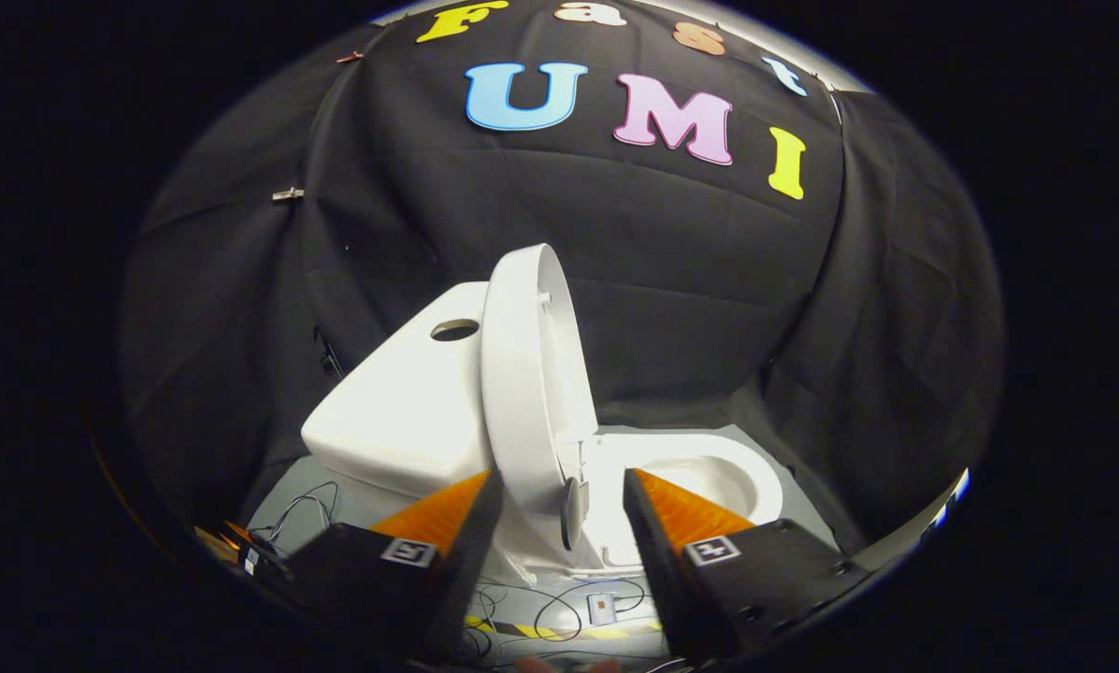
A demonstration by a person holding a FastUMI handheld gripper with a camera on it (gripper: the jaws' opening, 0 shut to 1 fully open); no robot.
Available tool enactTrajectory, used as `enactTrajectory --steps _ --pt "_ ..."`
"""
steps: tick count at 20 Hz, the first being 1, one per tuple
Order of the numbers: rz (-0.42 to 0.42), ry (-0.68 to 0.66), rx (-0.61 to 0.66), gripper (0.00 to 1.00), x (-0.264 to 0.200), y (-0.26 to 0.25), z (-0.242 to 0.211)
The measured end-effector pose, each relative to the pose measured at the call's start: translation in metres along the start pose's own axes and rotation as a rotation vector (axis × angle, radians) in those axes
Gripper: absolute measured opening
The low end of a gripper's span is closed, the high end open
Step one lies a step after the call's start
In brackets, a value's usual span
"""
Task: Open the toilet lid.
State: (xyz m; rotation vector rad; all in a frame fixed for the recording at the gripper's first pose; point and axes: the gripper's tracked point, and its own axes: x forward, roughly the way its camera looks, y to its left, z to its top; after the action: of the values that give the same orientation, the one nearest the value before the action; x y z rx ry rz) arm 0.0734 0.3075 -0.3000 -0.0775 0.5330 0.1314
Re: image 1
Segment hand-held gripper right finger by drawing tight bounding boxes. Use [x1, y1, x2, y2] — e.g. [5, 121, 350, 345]
[622, 468, 871, 665]

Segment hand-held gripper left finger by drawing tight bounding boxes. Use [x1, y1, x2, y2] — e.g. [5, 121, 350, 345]
[279, 469, 506, 663]

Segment white toilet lid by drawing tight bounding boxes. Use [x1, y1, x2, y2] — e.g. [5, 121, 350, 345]
[480, 244, 601, 552]

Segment white toilet seat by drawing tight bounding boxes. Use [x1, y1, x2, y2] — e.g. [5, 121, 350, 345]
[578, 430, 787, 530]

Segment white ceramic toilet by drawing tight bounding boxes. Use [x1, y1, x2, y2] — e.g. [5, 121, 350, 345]
[301, 281, 786, 579]

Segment yellow black hazard tape strip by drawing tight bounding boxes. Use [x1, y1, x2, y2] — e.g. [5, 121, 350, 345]
[464, 614, 665, 643]

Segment black backdrop cloth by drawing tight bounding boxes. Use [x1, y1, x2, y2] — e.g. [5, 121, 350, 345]
[115, 0, 1004, 562]

